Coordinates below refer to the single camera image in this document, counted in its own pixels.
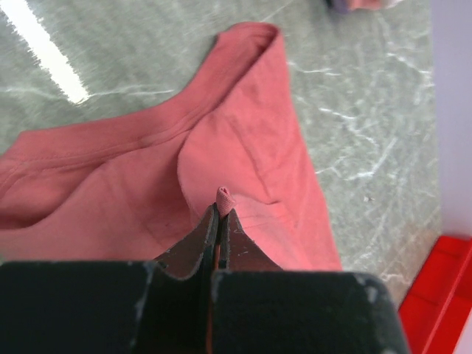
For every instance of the pink folded t shirt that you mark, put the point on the pink folded t shirt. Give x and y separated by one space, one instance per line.
348 6

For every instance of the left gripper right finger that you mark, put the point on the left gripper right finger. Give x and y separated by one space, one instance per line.
259 308

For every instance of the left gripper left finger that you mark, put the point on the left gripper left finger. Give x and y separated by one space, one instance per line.
152 306

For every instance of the pink red t shirt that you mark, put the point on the pink red t shirt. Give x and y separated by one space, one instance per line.
130 187

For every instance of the red plastic bin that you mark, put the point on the red plastic bin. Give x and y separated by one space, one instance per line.
438 303

